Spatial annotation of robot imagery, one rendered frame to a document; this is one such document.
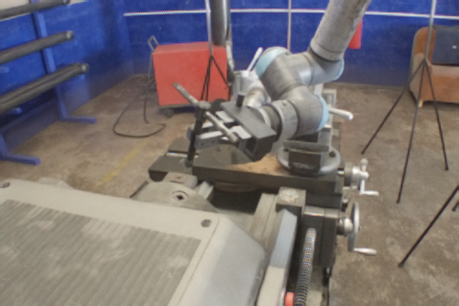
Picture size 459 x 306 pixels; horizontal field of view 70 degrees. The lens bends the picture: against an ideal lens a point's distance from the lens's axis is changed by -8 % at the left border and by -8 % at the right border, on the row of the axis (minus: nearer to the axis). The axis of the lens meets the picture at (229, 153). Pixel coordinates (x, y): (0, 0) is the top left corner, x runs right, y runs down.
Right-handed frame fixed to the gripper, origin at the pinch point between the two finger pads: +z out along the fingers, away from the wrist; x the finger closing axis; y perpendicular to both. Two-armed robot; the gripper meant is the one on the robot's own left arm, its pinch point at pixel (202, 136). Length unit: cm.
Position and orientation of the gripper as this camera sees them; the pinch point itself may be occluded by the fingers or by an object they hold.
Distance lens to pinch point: 66.8
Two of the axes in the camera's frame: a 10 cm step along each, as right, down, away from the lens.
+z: -7.9, 2.0, -5.8
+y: 2.3, -7.8, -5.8
